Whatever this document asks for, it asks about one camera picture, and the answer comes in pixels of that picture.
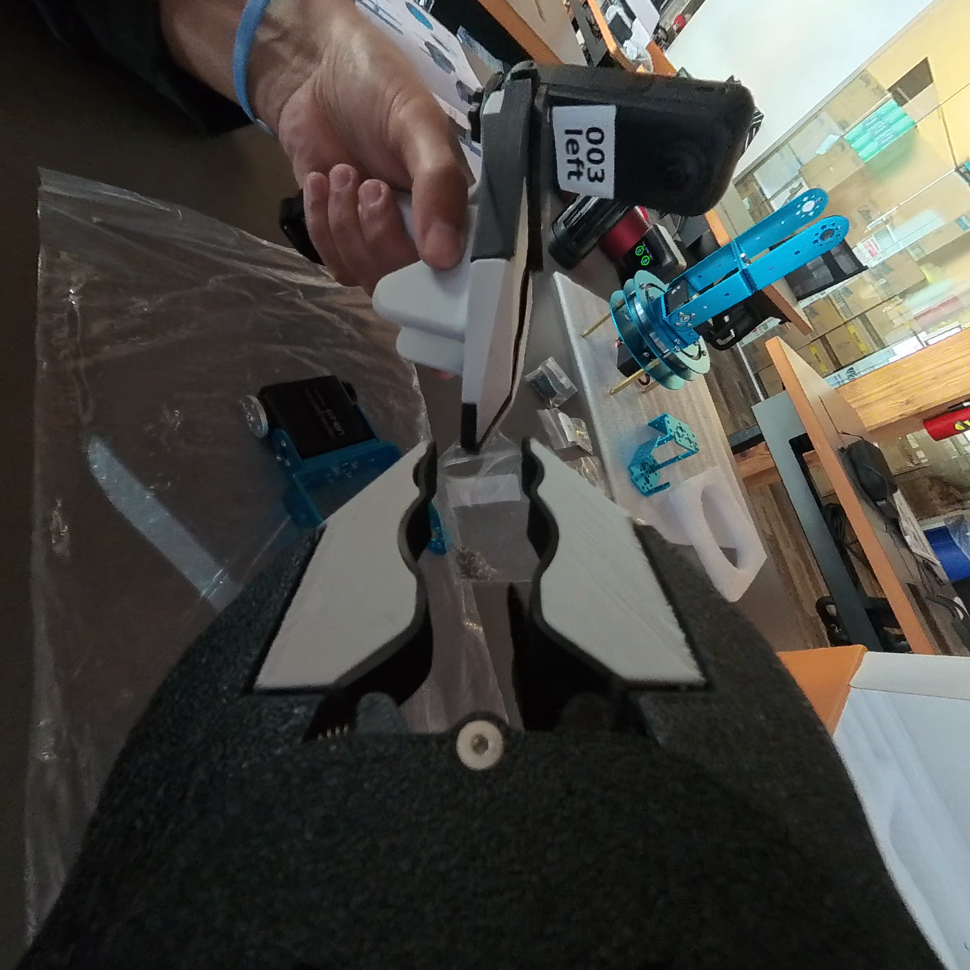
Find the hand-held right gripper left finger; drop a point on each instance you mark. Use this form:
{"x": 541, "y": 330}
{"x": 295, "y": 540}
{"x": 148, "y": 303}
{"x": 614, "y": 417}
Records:
{"x": 341, "y": 606}

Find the white foam sheet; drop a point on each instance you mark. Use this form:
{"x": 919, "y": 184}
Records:
{"x": 599, "y": 341}

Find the small clear zip bag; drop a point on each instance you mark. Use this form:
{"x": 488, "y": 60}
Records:
{"x": 485, "y": 492}

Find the pile of small screw bags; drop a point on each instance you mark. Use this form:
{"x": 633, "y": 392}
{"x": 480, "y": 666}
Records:
{"x": 561, "y": 424}

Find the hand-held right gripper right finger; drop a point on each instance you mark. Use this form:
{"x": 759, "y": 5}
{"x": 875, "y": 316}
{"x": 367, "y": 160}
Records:
{"x": 614, "y": 606}

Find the person's left forearm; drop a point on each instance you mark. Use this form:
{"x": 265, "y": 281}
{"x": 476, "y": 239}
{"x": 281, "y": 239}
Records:
{"x": 197, "y": 45}

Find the small blue bracket frame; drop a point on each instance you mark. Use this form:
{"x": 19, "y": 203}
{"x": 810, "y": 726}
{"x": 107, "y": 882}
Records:
{"x": 659, "y": 455}

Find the large clear plastic bag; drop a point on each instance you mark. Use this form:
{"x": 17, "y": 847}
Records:
{"x": 151, "y": 379}

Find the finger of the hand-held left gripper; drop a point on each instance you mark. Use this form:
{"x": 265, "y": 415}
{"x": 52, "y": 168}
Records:
{"x": 524, "y": 318}
{"x": 485, "y": 341}

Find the black device green lights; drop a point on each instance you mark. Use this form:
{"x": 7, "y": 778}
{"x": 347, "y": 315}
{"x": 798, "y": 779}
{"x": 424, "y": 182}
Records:
{"x": 655, "y": 250}

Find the open instruction manual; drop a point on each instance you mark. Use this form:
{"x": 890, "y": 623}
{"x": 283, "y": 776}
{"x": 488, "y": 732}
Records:
{"x": 424, "y": 30}

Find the blue bracket with black servo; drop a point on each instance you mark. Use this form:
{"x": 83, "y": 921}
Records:
{"x": 318, "y": 417}

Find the blue robot arm base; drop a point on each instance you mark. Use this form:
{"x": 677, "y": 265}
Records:
{"x": 667, "y": 318}

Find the orange white cardboard box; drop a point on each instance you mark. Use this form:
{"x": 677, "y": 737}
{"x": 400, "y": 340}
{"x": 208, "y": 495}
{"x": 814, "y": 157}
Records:
{"x": 909, "y": 758}

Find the blue wristband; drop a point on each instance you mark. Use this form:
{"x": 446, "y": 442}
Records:
{"x": 242, "y": 68}

